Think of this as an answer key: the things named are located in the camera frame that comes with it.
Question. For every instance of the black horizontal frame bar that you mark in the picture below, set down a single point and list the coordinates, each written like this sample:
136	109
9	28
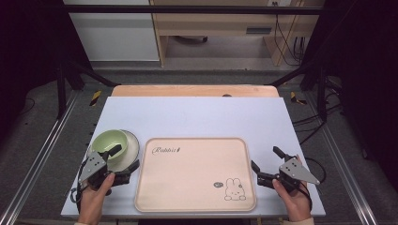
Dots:
187	9

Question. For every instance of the green bowl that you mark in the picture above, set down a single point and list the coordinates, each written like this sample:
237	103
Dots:
108	140

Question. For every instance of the wooden desk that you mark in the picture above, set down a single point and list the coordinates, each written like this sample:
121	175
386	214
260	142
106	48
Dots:
212	23

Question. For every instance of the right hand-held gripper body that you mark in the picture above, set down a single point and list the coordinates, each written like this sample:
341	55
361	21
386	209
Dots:
295	172

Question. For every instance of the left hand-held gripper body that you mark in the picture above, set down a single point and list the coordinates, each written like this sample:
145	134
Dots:
92	165

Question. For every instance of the pink tray with rabbit print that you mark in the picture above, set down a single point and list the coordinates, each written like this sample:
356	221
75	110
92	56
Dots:
194	175

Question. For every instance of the person's left hand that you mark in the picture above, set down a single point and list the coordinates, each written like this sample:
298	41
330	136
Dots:
94	203

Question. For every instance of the aluminium rail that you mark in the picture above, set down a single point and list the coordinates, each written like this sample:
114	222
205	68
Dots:
40	156
344	168

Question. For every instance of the person's right hand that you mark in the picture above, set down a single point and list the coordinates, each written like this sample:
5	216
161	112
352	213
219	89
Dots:
295	204

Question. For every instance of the dark curtain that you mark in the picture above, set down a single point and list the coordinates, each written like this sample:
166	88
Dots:
28	47
366	78

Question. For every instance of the white plate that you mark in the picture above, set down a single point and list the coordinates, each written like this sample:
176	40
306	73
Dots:
131	150

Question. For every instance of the yellow and black tape marker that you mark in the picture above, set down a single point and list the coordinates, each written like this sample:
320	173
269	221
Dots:
95	97
294	97

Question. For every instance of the black metal stand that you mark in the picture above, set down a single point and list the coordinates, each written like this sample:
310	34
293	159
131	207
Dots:
321	93
62	90

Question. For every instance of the white cabinet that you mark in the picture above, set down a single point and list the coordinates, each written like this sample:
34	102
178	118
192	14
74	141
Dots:
115	34

